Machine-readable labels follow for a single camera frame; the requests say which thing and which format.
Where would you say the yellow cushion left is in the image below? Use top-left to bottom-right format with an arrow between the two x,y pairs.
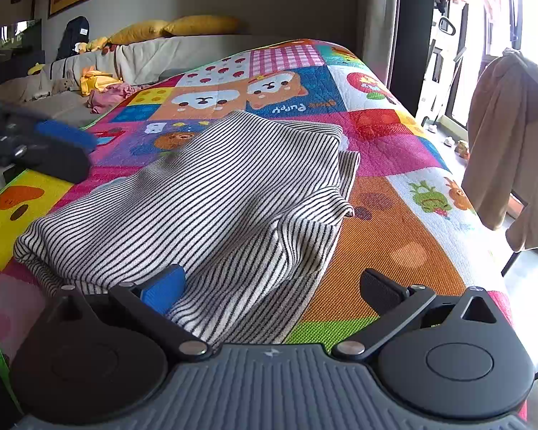
108,19 -> 169,45

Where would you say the yellow cushion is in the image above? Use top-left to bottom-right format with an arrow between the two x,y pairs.
108,19 -> 169,45
163,15 -> 243,36

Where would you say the colourful cartoon play mat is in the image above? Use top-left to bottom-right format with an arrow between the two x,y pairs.
0,40 -> 534,429

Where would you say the white exercise machine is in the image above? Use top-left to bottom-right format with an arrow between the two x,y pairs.
418,10 -> 458,127

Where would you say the brown blanket on chair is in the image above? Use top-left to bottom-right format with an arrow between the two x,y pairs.
462,49 -> 538,252

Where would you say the yellow cushion right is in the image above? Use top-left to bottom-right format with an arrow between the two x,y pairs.
163,15 -> 243,36

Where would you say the yellow cloth on sofa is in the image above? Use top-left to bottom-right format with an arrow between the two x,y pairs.
79,66 -> 122,97

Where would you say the beige covered sofa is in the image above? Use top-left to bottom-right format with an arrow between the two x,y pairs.
0,33 -> 297,126

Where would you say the pink cloth on sofa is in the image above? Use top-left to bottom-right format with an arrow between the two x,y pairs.
86,82 -> 140,115

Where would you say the striped knit sweater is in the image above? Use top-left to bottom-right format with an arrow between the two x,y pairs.
13,111 -> 360,345

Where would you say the black metal chair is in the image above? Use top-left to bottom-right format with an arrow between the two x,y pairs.
499,187 -> 538,292

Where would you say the dark blue backpack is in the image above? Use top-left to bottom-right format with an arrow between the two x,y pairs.
56,16 -> 89,60

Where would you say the beige curtain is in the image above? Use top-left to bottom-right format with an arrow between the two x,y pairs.
357,0 -> 400,86

